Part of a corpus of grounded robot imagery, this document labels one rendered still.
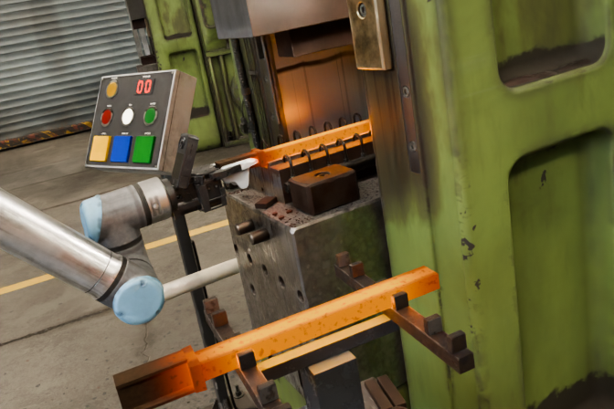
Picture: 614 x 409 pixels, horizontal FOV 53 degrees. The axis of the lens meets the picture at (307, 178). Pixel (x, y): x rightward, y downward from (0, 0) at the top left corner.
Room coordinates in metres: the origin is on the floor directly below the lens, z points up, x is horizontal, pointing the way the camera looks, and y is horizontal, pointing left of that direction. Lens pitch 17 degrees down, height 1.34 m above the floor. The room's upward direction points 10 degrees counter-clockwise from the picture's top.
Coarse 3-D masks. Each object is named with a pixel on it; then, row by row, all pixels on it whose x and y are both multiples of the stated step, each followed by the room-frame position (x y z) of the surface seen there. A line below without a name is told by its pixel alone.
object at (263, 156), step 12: (324, 132) 1.40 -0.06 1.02; (336, 132) 1.39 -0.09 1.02; (348, 132) 1.40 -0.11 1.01; (360, 132) 1.42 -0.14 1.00; (288, 144) 1.35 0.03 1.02; (300, 144) 1.35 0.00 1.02; (312, 144) 1.36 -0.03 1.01; (324, 144) 1.38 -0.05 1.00; (240, 156) 1.30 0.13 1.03; (252, 156) 1.30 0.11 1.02; (264, 156) 1.30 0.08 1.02; (276, 156) 1.32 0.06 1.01
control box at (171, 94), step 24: (144, 72) 1.78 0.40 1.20; (168, 72) 1.71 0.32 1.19; (120, 96) 1.81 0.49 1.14; (144, 96) 1.74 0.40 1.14; (168, 96) 1.67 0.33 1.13; (192, 96) 1.72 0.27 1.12; (96, 120) 1.85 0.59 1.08; (120, 120) 1.77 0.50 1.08; (144, 120) 1.70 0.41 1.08; (168, 120) 1.65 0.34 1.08; (168, 144) 1.63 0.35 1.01; (96, 168) 1.80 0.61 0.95; (120, 168) 1.70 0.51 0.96; (144, 168) 1.63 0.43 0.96; (168, 168) 1.62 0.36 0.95
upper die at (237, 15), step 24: (216, 0) 1.40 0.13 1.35; (240, 0) 1.28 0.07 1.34; (264, 0) 1.27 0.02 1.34; (288, 0) 1.30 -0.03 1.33; (312, 0) 1.32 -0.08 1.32; (336, 0) 1.35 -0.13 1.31; (216, 24) 1.43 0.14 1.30; (240, 24) 1.30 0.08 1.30; (264, 24) 1.27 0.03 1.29; (288, 24) 1.29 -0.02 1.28; (312, 24) 1.32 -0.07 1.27
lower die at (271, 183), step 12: (348, 144) 1.37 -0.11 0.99; (360, 144) 1.35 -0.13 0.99; (372, 144) 1.36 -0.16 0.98; (300, 156) 1.33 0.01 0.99; (312, 156) 1.32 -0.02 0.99; (324, 156) 1.31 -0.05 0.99; (336, 156) 1.32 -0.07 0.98; (348, 156) 1.33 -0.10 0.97; (360, 156) 1.35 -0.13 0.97; (252, 168) 1.39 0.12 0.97; (264, 168) 1.33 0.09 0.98; (276, 168) 1.27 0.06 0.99; (288, 168) 1.27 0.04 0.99; (300, 168) 1.28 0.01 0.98; (372, 168) 1.36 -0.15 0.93; (252, 180) 1.41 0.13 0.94; (264, 180) 1.34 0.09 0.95; (276, 180) 1.28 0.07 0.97; (288, 180) 1.26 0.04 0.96; (264, 192) 1.35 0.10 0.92; (276, 192) 1.29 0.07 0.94
